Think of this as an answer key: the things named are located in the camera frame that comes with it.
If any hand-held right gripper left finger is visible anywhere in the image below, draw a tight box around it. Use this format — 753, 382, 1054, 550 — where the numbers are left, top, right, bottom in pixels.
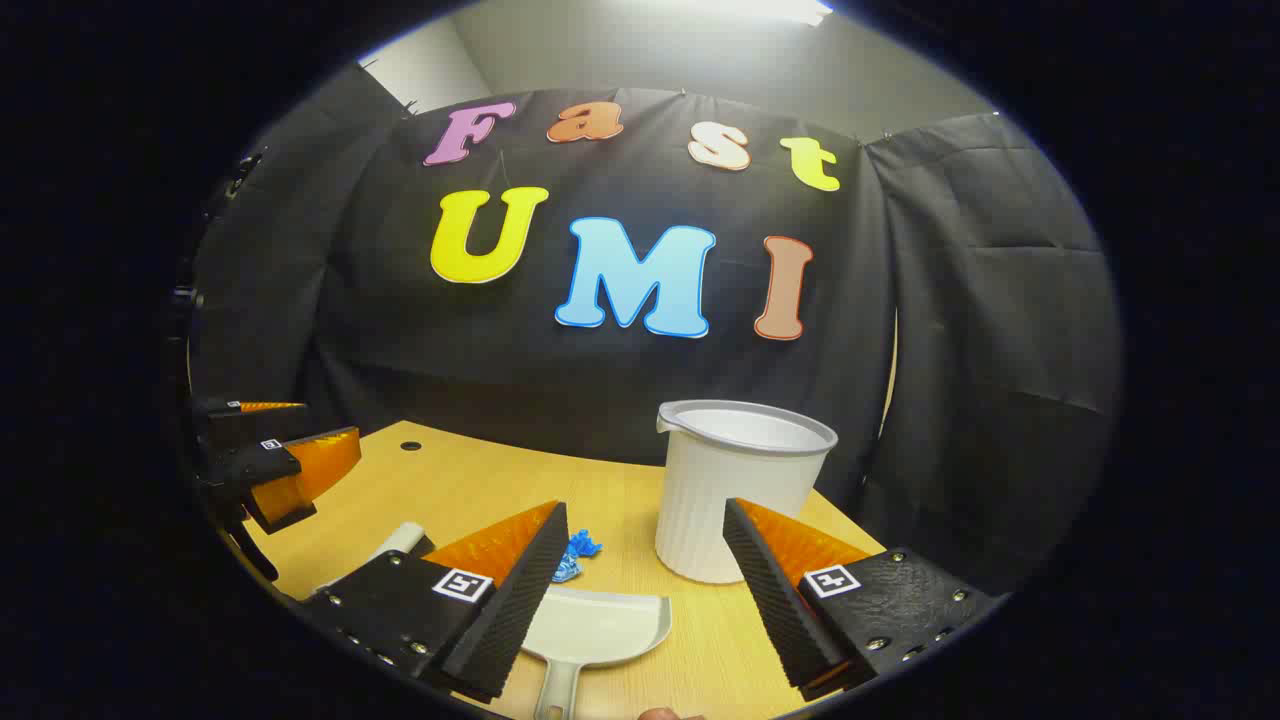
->
300, 500, 571, 703

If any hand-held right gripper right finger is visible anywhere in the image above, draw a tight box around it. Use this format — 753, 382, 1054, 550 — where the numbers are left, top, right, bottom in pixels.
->
722, 497, 1001, 701

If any blue paper trash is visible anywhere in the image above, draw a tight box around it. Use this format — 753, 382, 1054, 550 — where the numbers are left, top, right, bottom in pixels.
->
552, 529, 604, 584

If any white plastic dustpan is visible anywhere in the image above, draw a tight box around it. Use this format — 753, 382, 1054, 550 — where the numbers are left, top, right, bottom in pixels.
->
520, 586, 673, 720

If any white ribbed garbage bin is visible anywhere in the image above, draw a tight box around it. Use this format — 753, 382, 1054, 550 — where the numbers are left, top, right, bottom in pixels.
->
655, 400, 839, 585

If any small white broom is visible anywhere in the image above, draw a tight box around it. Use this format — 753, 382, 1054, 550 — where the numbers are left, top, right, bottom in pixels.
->
318, 521, 429, 593

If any wooden desktop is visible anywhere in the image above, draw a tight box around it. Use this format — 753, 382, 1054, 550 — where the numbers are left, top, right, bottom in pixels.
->
225, 420, 891, 720

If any ceiling light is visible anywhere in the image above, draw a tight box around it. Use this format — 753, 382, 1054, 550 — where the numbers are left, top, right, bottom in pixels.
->
640, 0, 836, 26

